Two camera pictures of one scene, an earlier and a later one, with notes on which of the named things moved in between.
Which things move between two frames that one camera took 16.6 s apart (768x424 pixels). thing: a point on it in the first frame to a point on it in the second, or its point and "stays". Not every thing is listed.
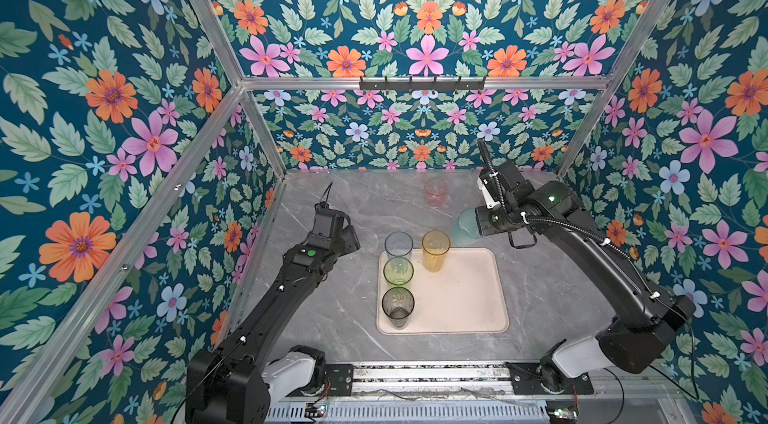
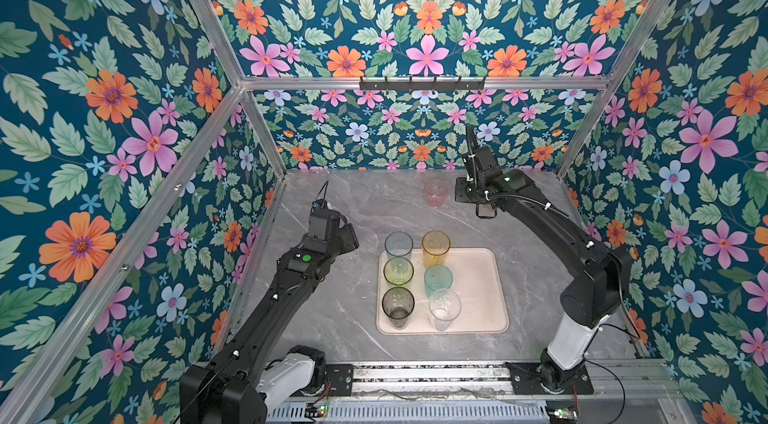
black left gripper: [351, 238] stays
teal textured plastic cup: [467, 230] to [437, 277]
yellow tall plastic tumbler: [436, 244] stays
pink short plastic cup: [435, 190] stays
